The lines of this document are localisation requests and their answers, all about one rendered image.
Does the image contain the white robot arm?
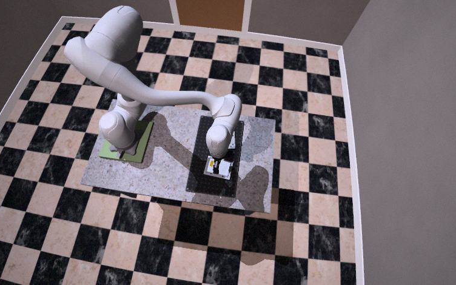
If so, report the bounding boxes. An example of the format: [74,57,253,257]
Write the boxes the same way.
[64,5,242,163]

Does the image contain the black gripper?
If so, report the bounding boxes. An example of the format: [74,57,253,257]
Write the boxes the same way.
[212,156,225,174]

